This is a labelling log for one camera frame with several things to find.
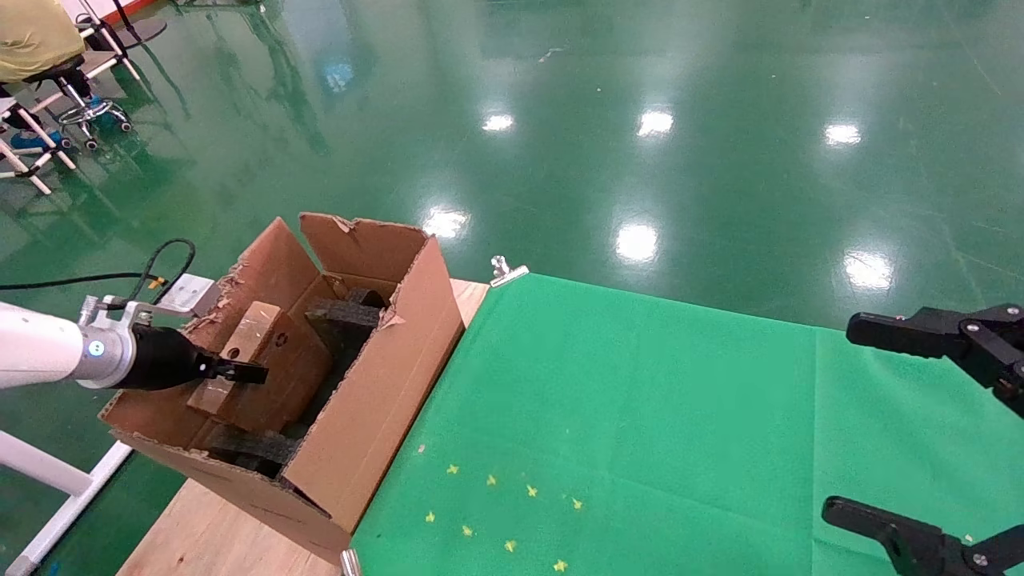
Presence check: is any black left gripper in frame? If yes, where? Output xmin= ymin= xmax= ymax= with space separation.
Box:
xmin=120 ymin=324 xmax=270 ymax=391

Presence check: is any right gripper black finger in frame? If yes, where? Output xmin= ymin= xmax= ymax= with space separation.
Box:
xmin=846 ymin=304 xmax=1024 ymax=418
xmin=822 ymin=497 xmax=1024 ymax=576

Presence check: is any small brown cardboard box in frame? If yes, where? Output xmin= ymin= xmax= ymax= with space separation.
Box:
xmin=186 ymin=301 xmax=333 ymax=437

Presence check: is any large open brown carton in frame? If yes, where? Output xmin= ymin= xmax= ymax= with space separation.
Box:
xmin=100 ymin=212 xmax=466 ymax=565

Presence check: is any green cloth mat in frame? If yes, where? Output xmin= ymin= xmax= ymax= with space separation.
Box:
xmin=352 ymin=274 xmax=1024 ymax=576

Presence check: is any white pipe rack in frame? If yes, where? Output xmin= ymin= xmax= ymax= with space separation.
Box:
xmin=0 ymin=0 xmax=145 ymax=195

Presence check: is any black round stand base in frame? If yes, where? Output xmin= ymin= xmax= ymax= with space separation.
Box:
xmin=116 ymin=0 xmax=170 ymax=46

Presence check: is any black stool with chrome base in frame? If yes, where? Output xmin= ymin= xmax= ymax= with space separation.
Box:
xmin=22 ymin=54 xmax=135 ymax=153

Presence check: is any person in olive shirt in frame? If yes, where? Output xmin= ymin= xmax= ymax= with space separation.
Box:
xmin=0 ymin=0 xmax=87 ymax=83

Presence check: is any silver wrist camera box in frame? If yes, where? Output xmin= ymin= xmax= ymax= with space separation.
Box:
xmin=100 ymin=274 xmax=221 ymax=321

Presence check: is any black cable with yellow tag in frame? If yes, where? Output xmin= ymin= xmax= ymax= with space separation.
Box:
xmin=0 ymin=238 xmax=197 ymax=301

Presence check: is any white table leg frame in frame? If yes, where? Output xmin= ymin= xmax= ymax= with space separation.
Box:
xmin=0 ymin=428 xmax=135 ymax=576

